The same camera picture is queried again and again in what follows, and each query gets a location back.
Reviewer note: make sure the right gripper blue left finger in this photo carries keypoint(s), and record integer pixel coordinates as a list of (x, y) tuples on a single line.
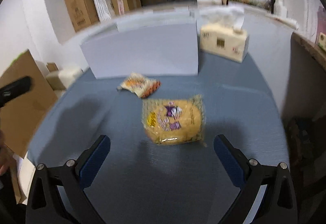
[(90, 161)]

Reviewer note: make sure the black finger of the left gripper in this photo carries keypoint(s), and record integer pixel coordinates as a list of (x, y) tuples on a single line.
[(15, 89)]

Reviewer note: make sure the yellow tissue pack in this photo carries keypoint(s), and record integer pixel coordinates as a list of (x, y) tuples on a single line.
[(221, 32)]

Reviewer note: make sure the round yellow noodle cake pack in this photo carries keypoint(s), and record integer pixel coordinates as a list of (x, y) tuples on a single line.
[(173, 122)]

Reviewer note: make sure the white plastic bottle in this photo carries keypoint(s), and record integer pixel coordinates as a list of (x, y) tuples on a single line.
[(279, 9)]

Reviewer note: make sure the person's left hand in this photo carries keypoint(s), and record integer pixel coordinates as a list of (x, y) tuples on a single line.
[(5, 156)]

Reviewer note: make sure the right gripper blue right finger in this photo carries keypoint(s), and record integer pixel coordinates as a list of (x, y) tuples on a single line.
[(238, 167)]

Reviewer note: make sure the small white orange snack bag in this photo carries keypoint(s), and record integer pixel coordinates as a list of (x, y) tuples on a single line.
[(140, 85)]

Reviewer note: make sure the large brown cardboard box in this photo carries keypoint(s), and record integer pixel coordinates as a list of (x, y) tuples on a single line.
[(82, 13)]

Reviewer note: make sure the white open storage box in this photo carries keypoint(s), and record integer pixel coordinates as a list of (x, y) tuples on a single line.
[(154, 44)]

